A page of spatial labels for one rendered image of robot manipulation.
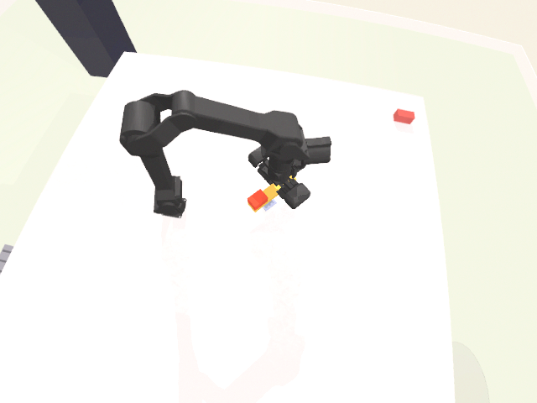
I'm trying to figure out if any small red block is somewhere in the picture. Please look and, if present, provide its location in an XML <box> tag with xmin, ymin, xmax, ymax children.
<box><xmin>393</xmin><ymin>109</ymin><xmax>414</xmax><ymax>124</ymax></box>

